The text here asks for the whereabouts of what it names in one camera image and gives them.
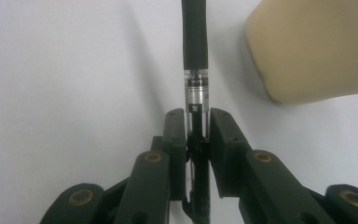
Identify beige pen holder cup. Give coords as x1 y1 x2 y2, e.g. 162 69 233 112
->
245 0 358 105

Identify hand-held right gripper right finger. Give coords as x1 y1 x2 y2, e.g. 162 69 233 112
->
209 107 253 199

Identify black pen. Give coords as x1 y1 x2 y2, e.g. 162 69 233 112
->
181 0 213 224

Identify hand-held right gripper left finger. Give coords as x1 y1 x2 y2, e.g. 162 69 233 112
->
150 107 188 202

